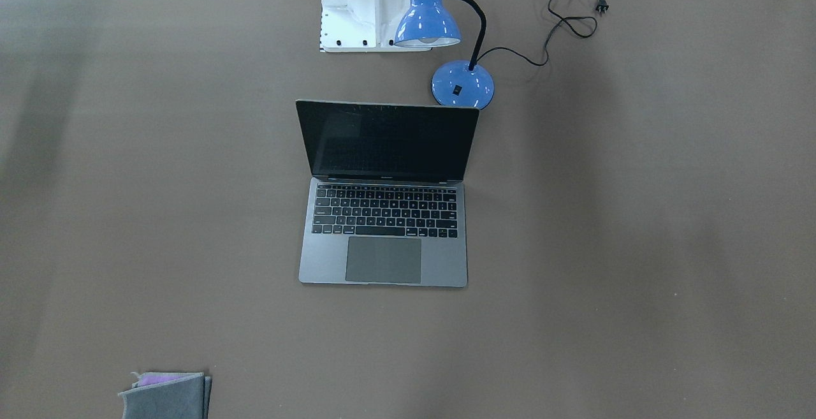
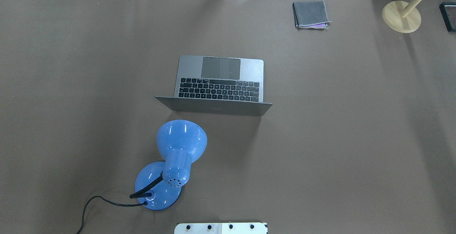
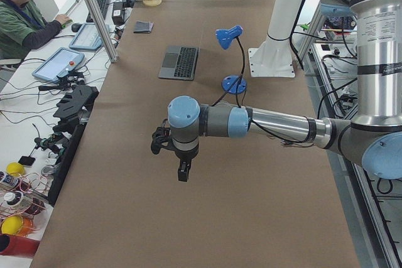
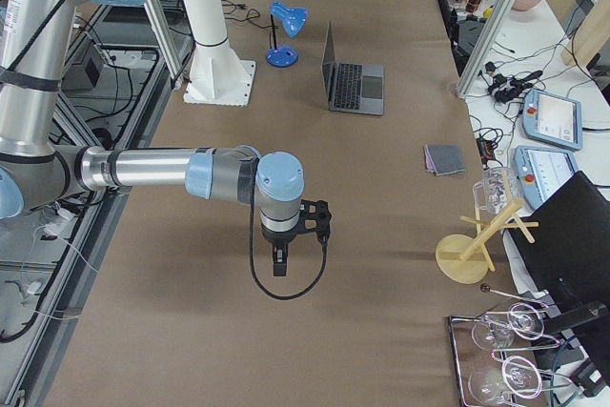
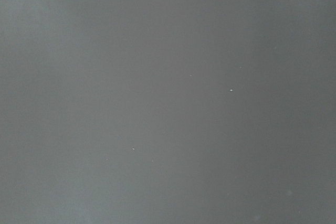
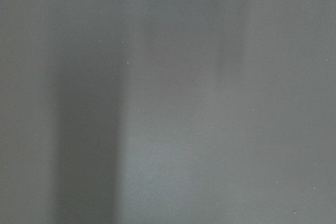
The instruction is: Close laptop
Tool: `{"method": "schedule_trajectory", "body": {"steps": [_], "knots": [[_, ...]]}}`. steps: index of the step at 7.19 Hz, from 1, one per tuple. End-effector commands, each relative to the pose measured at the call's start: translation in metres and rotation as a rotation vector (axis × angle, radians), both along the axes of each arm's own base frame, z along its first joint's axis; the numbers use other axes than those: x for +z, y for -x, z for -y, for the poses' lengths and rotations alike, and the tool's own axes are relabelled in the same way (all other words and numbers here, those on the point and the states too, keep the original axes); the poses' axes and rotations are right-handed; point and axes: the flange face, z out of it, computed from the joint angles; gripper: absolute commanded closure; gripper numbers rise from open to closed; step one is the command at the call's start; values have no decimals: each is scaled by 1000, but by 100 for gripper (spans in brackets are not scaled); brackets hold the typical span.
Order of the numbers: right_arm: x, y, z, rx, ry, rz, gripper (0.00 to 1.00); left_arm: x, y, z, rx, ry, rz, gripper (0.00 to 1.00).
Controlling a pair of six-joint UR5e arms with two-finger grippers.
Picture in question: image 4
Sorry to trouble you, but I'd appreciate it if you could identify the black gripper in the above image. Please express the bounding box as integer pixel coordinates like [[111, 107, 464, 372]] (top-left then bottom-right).
[[262, 226, 303, 276]]

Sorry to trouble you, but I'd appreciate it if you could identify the grey laptop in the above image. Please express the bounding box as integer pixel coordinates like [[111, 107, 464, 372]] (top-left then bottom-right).
[[321, 21, 384, 116]]

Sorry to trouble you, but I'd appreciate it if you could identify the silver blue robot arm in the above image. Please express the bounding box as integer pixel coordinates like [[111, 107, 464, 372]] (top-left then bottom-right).
[[1, 0, 304, 276]]

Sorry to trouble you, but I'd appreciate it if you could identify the wooden mug tree stand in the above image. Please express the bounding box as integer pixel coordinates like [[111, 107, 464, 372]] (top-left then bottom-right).
[[436, 198, 539, 284]]

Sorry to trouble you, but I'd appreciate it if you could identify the grey folded cloth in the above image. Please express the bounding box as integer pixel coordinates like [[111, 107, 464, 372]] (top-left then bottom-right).
[[423, 144, 466, 176]]

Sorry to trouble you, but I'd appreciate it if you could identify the clear glass mug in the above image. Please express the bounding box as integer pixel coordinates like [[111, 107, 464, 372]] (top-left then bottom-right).
[[473, 167, 522, 214]]

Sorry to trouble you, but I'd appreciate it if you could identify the blue desk lamp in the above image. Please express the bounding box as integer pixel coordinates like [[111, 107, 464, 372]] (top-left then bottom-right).
[[266, 1, 309, 68]]

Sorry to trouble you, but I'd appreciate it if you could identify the metal glass rack tray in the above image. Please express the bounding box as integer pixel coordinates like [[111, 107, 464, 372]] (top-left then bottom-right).
[[447, 302, 575, 406]]

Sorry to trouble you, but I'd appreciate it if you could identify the upper clear wine glass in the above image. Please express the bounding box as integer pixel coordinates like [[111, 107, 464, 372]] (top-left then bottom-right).
[[471, 302, 544, 351]]

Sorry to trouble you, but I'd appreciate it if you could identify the clear wine glass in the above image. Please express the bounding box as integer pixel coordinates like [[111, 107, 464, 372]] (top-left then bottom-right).
[[467, 356, 542, 406], [471, 302, 544, 351]]

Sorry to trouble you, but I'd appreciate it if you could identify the lower clear wine glass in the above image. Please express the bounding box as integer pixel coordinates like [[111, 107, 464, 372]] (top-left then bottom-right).
[[467, 356, 542, 406]]

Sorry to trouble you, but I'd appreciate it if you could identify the lower blue teach pendant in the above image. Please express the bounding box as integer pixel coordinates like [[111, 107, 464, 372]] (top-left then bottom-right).
[[514, 146, 579, 210]]

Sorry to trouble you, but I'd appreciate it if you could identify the blue teach pendant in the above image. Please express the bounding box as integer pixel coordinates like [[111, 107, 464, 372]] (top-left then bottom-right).
[[514, 146, 579, 210], [522, 89, 583, 152]]

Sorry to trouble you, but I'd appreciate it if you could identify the black office chair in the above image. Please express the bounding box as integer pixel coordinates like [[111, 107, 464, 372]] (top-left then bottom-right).
[[508, 171, 609, 381]]

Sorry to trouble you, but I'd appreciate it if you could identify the upper blue teach pendant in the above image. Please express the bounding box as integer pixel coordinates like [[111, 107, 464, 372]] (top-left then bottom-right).
[[522, 89, 583, 152]]

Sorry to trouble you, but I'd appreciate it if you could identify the black camera cable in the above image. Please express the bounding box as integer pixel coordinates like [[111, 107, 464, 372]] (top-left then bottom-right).
[[249, 158, 331, 301]]

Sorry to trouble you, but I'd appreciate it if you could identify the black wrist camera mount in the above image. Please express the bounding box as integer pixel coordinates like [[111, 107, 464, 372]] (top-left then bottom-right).
[[297, 199, 332, 243]]

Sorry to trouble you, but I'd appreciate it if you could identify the black lamp power cable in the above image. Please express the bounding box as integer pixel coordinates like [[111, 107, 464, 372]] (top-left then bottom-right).
[[220, 0, 274, 49]]

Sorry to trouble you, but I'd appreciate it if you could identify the aluminium frame post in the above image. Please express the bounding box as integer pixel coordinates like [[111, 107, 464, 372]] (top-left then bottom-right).
[[456, 0, 515, 99]]

